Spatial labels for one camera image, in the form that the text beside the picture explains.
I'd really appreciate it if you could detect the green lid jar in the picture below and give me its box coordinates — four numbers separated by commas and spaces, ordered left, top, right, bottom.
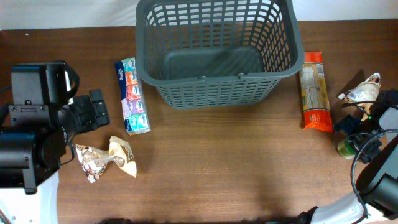
336, 138, 356, 159

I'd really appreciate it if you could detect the beige snack bag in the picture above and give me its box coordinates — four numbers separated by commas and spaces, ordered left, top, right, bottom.
338, 73, 381, 121

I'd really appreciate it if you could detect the orange pasta packet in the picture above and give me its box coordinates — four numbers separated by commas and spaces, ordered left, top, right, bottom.
299, 52, 333, 133

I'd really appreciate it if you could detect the grey plastic shopping basket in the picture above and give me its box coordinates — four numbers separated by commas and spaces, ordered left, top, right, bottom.
136, 0, 304, 109

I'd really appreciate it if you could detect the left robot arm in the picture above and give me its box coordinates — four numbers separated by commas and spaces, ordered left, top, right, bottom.
1, 60, 110, 223

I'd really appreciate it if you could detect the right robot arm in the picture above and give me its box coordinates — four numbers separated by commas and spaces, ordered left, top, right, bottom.
292, 89, 397, 223

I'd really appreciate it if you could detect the multicolour tissue pack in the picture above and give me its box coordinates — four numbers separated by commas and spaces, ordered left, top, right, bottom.
114, 57, 151, 136

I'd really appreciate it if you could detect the crumpled beige cookie bag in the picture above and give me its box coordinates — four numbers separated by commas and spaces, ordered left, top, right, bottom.
75, 136, 137, 183

